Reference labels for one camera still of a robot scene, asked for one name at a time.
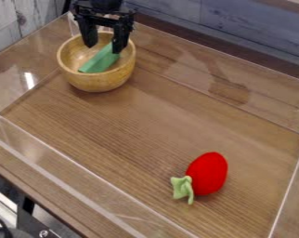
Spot black table bracket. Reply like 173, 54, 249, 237
16, 194, 75, 238

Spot black cable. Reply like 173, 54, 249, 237
0, 215, 15, 238

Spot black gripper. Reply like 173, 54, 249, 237
73, 0, 136, 54

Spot green rectangular block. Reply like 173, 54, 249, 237
79, 43, 120, 73

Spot red plush strawberry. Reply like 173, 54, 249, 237
169, 152, 228, 205

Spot clear acrylic tray walls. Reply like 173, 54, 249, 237
0, 18, 299, 238

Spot brown wooden bowl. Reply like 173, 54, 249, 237
57, 31, 136, 92

